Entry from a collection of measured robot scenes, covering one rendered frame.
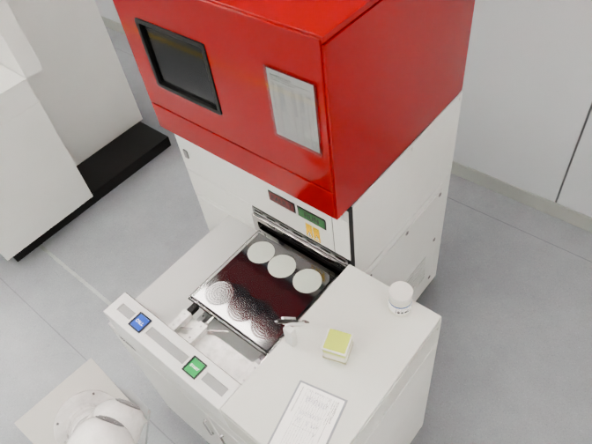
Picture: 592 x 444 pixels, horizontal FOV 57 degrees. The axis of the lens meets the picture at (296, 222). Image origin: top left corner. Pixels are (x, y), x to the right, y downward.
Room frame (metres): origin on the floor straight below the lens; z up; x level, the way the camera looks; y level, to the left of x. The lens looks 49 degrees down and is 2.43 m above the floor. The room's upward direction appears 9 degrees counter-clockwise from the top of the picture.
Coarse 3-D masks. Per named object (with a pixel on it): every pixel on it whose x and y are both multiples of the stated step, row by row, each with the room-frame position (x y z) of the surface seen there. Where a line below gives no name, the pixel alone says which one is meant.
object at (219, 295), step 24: (264, 240) 1.28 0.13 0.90; (240, 264) 1.19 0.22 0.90; (264, 264) 1.17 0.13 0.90; (312, 264) 1.13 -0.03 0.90; (216, 288) 1.10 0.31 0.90; (240, 288) 1.08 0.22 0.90; (264, 288) 1.07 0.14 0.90; (288, 288) 1.05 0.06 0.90; (216, 312) 1.00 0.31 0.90; (240, 312) 0.99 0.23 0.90; (264, 312) 0.97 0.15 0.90; (288, 312) 0.96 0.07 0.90; (264, 336) 0.88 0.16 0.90
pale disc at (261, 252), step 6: (252, 246) 1.26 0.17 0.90; (258, 246) 1.26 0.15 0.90; (264, 246) 1.25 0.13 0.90; (270, 246) 1.25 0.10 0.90; (252, 252) 1.23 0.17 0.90; (258, 252) 1.23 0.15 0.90; (264, 252) 1.22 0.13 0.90; (270, 252) 1.22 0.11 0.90; (252, 258) 1.20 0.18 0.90; (258, 258) 1.20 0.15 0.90; (264, 258) 1.19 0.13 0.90; (270, 258) 1.19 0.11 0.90
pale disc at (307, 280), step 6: (300, 270) 1.11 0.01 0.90; (306, 270) 1.11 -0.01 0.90; (312, 270) 1.11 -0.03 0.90; (294, 276) 1.10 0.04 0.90; (300, 276) 1.09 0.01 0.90; (306, 276) 1.09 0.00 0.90; (312, 276) 1.08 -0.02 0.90; (318, 276) 1.08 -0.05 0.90; (294, 282) 1.07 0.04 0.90; (300, 282) 1.07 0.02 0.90; (306, 282) 1.06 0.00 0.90; (312, 282) 1.06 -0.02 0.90; (318, 282) 1.05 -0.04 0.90; (300, 288) 1.04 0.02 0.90; (306, 288) 1.04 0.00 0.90; (312, 288) 1.03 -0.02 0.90
